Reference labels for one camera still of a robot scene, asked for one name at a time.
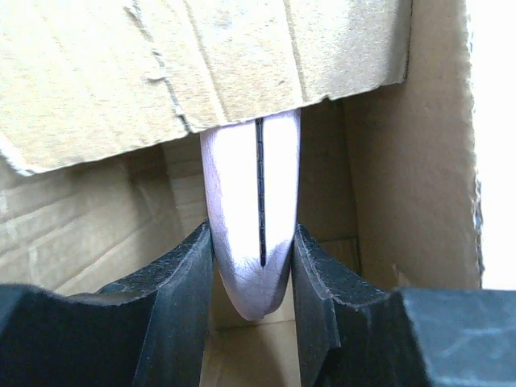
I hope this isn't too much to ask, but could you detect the brown cardboard express box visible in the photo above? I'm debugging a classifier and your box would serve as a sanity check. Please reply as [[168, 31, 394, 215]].
[[1, 1, 482, 386]]

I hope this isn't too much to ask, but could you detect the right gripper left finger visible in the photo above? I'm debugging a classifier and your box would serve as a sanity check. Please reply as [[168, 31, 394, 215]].
[[1, 223, 214, 386]]

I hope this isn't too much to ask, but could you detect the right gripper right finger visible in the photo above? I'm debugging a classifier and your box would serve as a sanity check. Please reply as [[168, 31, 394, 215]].
[[292, 226, 515, 386]]

